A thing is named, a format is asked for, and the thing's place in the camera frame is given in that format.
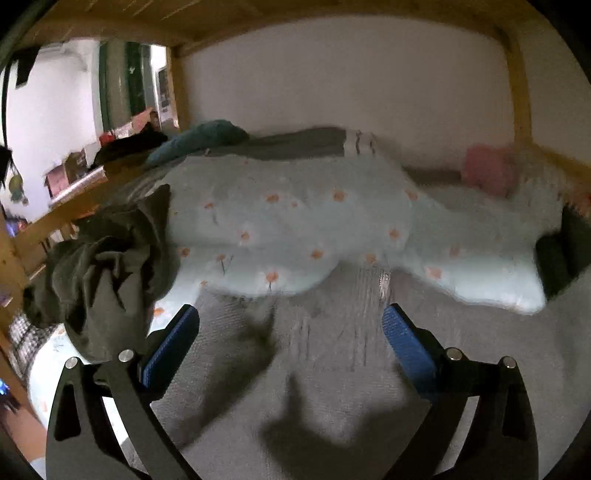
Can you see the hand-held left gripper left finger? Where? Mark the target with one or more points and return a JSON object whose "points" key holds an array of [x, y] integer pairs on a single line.
{"points": [[171, 344]]}

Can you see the dark green folded garment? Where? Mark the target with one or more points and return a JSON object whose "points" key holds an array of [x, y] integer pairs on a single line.
{"points": [[554, 263]]}

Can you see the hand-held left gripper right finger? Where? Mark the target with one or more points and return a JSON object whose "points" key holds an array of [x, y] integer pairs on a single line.
{"points": [[408, 346]]}

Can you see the black white checkered sheet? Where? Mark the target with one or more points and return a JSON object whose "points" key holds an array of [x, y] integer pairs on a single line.
{"points": [[27, 341]]}

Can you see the grey blanket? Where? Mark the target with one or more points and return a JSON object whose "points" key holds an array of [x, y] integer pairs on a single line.
{"points": [[295, 143]]}

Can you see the pink plush toy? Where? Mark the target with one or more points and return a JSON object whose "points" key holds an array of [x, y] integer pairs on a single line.
{"points": [[487, 168]]}

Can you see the wooden bunk bed frame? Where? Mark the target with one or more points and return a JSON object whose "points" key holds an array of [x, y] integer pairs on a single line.
{"points": [[519, 92]]}

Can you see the light blue daisy duvet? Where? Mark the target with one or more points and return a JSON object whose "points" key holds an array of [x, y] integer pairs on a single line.
{"points": [[300, 221]]}

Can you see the polka dot pillow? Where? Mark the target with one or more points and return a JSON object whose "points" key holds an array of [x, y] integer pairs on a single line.
{"points": [[540, 180]]}

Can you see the teal pillow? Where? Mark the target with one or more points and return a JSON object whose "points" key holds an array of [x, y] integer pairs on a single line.
{"points": [[198, 138]]}

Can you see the grey knit sweater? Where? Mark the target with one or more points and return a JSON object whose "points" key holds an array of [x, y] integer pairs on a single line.
{"points": [[323, 369]]}

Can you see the dark olive crumpled garment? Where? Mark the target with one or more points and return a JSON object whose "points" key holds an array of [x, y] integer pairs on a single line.
{"points": [[106, 286]]}

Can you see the brown striped white pillow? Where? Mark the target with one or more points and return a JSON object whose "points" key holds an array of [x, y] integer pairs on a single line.
{"points": [[360, 142]]}

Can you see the black clothes heap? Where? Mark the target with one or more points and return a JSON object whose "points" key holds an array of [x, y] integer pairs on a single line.
{"points": [[124, 145]]}

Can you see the green door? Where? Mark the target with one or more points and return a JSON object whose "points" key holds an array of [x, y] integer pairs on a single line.
{"points": [[122, 83]]}

